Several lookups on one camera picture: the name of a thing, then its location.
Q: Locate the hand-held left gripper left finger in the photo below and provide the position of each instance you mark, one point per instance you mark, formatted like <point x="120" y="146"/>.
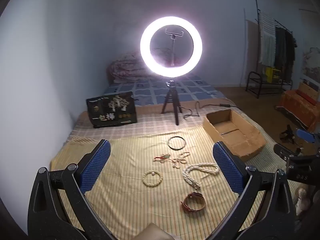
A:
<point x="96" y="166"/>

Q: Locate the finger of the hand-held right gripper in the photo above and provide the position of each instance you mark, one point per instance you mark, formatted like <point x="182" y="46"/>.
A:
<point x="303" y="166"/>
<point x="306" y="133"/>

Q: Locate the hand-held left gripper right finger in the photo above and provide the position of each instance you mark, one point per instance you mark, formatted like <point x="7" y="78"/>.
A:
<point x="227" y="166"/>

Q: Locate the cardboard box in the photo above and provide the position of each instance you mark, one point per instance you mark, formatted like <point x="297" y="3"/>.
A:
<point x="235" y="135"/>

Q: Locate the black bangle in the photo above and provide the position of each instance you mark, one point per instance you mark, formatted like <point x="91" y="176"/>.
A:
<point x="169" y="145"/>

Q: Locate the person's right hand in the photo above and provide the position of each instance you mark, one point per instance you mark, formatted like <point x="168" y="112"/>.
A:
<point x="301" y="200"/>

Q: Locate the small black tripod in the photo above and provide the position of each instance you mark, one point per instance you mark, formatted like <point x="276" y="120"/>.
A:
<point x="287" y="133"/>

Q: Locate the orange covered chest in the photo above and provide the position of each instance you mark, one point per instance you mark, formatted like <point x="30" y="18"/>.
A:
<point x="297" y="107"/>

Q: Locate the yellow striped cloth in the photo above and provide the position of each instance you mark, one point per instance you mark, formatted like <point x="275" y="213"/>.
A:
<point x="130" y="205"/>

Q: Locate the black printed bag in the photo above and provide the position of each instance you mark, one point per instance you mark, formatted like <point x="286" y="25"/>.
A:
<point x="112" y="112"/>

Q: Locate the pink checked blanket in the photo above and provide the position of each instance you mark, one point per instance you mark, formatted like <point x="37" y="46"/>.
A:
<point x="150" y="126"/>

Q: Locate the yellow box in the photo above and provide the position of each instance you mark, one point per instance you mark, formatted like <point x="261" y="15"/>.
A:
<point x="271" y="75"/>

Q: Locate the black metal shoe rack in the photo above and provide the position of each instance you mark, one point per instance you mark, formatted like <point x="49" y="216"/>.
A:
<point x="252" y="76"/>

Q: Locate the dark hanging clothes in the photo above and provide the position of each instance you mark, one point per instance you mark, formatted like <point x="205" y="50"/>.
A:
<point x="286" y="52"/>

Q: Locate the beige cloth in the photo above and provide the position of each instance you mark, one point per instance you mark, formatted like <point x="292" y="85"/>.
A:
<point x="152" y="232"/>

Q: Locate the blue patterned bedsheet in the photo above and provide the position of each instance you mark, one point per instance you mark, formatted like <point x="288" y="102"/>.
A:
<point x="150" y="92"/>

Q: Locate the leaning white board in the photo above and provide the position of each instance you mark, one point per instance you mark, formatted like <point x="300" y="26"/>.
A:
<point x="250" y="55"/>

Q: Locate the white hanging garment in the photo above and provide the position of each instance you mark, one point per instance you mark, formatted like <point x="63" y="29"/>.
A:
<point x="267" y="42"/>

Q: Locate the floral quilt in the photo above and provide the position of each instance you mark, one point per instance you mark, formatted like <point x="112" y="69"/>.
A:
<point x="125" y="68"/>

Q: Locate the black clothes rack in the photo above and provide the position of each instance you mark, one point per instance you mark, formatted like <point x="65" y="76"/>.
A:
<point x="282" y="25"/>

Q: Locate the phone holder clamp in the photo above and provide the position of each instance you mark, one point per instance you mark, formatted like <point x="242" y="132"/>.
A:
<point x="173" y="36"/>

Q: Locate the wall poster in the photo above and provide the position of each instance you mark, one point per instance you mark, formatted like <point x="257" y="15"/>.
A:
<point x="311" y="62"/>

